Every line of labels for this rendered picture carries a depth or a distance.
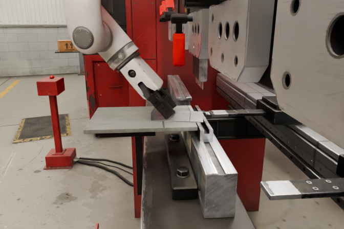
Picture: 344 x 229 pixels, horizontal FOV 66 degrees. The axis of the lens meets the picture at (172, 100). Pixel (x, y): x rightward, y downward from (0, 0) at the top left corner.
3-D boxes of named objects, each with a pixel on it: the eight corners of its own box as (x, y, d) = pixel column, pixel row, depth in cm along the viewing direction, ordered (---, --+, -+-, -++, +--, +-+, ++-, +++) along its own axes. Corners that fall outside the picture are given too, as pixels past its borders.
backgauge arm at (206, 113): (191, 134, 126) (191, 105, 122) (320, 130, 131) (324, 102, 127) (193, 140, 118) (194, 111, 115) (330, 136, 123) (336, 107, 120)
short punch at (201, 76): (192, 81, 74) (192, 47, 72) (199, 81, 74) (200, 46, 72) (198, 89, 65) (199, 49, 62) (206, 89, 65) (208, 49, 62)
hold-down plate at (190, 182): (164, 141, 85) (164, 133, 84) (181, 141, 85) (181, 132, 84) (172, 200, 56) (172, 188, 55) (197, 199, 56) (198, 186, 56)
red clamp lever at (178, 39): (170, 65, 53) (170, 14, 50) (191, 65, 53) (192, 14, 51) (171, 67, 51) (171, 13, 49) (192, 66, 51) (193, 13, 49)
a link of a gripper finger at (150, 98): (142, 88, 60) (158, 103, 63) (140, 73, 67) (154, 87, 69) (138, 92, 60) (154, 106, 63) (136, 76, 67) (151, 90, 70)
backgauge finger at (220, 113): (205, 112, 78) (206, 95, 77) (291, 110, 80) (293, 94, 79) (215, 127, 67) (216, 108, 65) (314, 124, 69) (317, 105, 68)
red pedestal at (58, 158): (50, 159, 258) (39, 73, 236) (77, 158, 259) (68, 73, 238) (42, 169, 238) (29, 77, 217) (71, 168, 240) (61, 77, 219)
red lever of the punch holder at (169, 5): (163, -8, 74) (165, 14, 68) (178, -8, 74) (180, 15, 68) (163, -3, 75) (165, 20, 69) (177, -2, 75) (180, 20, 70)
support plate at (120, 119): (98, 110, 78) (98, 107, 78) (187, 108, 80) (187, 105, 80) (83, 134, 61) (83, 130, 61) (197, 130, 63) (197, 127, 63)
